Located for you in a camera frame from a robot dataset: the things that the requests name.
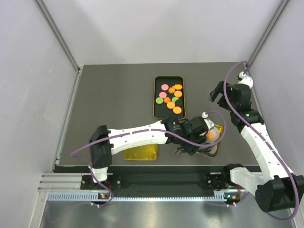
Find green round cookie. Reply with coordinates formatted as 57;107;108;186
171;97;179;103
155;97;164;105

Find gold cookie tin box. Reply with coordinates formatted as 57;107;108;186
197;125;224;158

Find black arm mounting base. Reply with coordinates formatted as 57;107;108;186
81;173;235;191

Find steel serving tongs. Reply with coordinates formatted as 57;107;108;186
174;147;217;157

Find black sandwich cookie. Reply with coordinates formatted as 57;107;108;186
175;99;183;108

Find yellow dotted round biscuit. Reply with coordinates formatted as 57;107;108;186
167;101;175;110
174;90;182;98
173;106;182;115

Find pink round cookie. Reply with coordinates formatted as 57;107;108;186
161;84;169;91
159;92;167;99

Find white paper cupcake liner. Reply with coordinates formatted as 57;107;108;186
208;127;220;142
203;140;218;156

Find gold tin lid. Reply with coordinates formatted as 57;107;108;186
123;144;158;161

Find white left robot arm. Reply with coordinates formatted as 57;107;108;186
90;116;215;188

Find orange round cookie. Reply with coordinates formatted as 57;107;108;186
206;132;215;140

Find orange fish-shaped cookie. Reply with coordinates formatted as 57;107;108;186
172;84;183;90

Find orange swirl cookie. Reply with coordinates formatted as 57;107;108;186
163;97;171;104
168;87;175;94

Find aluminium frame rail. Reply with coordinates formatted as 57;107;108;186
38;173;242;204

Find black gold-rimmed cookie tray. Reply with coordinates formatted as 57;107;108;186
153;76;186;120

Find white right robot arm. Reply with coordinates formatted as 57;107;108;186
209;76;304;213

